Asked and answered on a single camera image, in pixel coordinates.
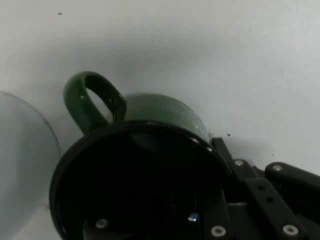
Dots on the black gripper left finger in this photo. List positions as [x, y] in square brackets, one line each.
[215, 220]

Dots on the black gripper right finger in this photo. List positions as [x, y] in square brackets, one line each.
[275, 200]

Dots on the green mug with white lettering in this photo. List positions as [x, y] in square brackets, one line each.
[162, 110]

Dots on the white enamel mug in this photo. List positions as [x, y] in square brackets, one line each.
[22, 155]

